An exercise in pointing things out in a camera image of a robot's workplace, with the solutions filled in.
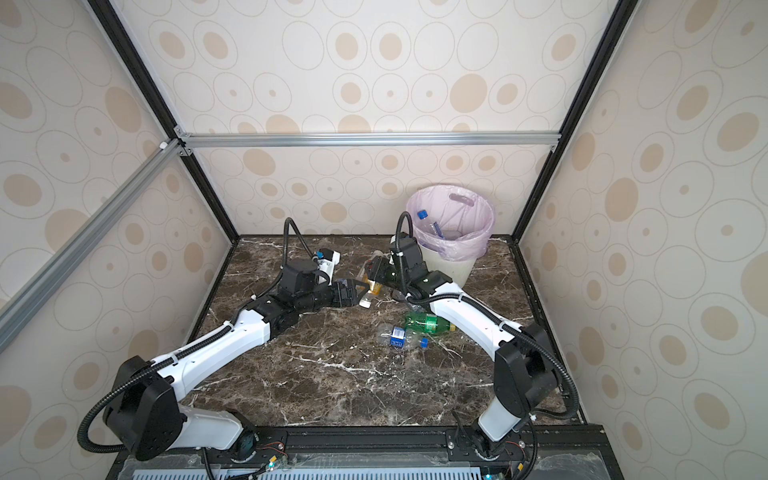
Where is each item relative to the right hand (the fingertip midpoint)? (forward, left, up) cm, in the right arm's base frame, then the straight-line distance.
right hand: (372, 267), depth 83 cm
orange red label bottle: (-7, -1, -1) cm, 7 cm away
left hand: (-7, +1, +2) cm, 8 cm away
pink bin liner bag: (+23, -30, -3) cm, 38 cm away
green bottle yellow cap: (-9, -16, -16) cm, 25 cm away
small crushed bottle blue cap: (-13, -8, -17) cm, 23 cm away
